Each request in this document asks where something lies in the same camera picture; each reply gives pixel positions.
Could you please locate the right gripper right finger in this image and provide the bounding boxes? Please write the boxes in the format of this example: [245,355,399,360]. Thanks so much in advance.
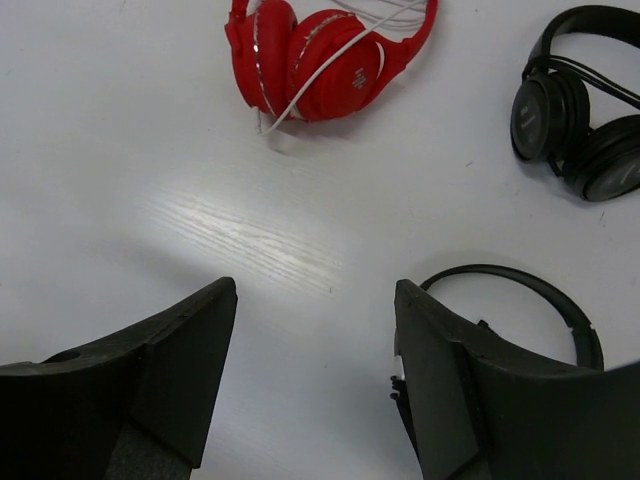
[395,280,639,479]

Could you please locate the black headphones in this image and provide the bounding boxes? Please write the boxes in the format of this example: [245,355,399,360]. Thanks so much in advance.
[510,5,639,202]
[420,264,604,371]

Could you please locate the red headphones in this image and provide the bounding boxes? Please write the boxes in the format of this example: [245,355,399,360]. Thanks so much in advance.
[225,1,438,126]

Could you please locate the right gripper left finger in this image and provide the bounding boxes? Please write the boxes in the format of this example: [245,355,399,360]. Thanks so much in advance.
[1,277,236,479]

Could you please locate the black headphones far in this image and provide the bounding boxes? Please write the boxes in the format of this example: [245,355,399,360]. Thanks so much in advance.
[510,5,639,202]

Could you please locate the black headphones near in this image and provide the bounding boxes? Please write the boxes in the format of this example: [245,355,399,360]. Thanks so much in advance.
[420,264,604,371]

